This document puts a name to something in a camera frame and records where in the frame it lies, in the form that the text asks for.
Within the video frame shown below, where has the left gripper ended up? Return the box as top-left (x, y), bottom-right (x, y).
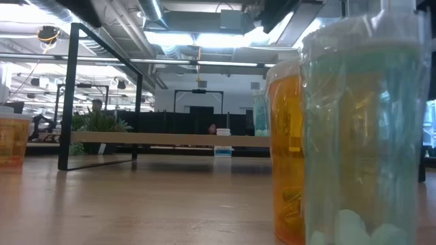
top-left (56, 0), bottom-right (103, 29)

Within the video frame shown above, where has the orange pill bottle white cap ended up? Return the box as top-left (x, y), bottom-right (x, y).
top-left (264, 59), bottom-right (307, 245)
top-left (0, 112), bottom-right (34, 168)

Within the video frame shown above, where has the green pill bottle white cap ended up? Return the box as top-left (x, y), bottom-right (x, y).
top-left (298, 8), bottom-right (434, 245)
top-left (252, 88), bottom-right (270, 137)

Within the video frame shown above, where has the green potted succulent plant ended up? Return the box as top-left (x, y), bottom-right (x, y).
top-left (69, 107), bottom-right (134, 157)

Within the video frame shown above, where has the black desk monitor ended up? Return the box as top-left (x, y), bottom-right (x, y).
top-left (3, 101), bottom-right (25, 115)

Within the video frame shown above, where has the black office chair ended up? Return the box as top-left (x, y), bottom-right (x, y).
top-left (29, 114), bottom-right (57, 141)

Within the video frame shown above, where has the black hanging device yellow cable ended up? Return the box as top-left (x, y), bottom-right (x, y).
top-left (36, 25), bottom-right (61, 45)

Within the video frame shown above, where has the black partition wall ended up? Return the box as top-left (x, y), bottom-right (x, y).
top-left (117, 110), bottom-right (255, 136)

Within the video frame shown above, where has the black aluminium table frame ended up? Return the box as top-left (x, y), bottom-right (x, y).
top-left (25, 145), bottom-right (272, 158)

